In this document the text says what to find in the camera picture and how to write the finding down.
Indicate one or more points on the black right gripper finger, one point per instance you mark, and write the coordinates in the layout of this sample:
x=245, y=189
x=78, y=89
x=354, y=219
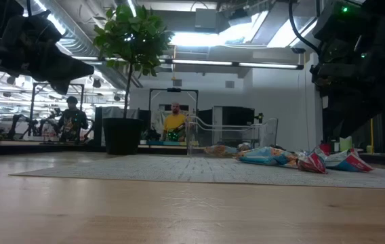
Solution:
x=345, y=112

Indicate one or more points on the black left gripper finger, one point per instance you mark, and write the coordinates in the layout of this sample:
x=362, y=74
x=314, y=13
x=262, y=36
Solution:
x=72, y=69
x=61, y=86

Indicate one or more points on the red white granola bar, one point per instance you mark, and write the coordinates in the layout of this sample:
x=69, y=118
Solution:
x=348, y=162

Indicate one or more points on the green orange granola bar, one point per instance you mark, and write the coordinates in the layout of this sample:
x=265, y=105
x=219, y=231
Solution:
x=245, y=147

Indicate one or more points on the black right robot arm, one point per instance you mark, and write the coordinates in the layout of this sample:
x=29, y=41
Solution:
x=375, y=23

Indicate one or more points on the pale green container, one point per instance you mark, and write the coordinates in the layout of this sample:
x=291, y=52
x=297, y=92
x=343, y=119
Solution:
x=346, y=144

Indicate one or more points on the person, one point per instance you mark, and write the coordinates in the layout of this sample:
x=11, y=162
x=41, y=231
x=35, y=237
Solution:
x=72, y=122
x=175, y=123

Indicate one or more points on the red cup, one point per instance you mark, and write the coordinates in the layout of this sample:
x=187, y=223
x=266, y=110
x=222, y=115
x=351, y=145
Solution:
x=325, y=147

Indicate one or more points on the small green cup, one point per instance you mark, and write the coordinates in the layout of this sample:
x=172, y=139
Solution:
x=369, y=149

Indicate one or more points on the green leafy plant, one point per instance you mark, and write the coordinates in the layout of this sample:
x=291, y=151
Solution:
x=133, y=37

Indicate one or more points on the black plant pot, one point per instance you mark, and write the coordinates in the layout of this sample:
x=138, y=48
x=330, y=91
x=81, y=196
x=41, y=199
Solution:
x=122, y=135

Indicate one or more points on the clear plastic bin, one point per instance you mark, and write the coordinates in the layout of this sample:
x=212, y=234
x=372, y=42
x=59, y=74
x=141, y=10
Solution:
x=267, y=132

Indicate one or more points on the grey woven mat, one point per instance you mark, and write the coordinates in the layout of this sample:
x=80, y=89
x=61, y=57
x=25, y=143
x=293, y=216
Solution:
x=128, y=169

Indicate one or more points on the long ceiling light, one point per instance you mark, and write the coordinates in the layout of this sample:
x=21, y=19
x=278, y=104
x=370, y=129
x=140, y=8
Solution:
x=213, y=62

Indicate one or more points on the black background rig frame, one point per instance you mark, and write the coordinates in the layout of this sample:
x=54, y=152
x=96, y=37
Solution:
x=173, y=90
x=32, y=108

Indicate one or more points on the black dome camera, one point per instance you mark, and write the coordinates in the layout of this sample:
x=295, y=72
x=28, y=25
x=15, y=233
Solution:
x=298, y=51

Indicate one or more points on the grey ceiling duct box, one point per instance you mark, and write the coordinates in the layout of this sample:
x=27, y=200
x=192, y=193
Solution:
x=207, y=18

